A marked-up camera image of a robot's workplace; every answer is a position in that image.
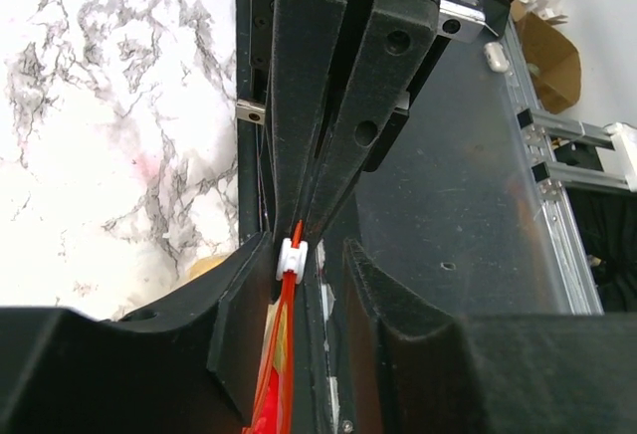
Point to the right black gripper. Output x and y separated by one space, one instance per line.
397 36

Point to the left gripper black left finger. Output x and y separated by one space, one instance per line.
186 363

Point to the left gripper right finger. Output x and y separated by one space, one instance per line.
416 369

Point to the clear zip top bag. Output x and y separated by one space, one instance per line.
278 344

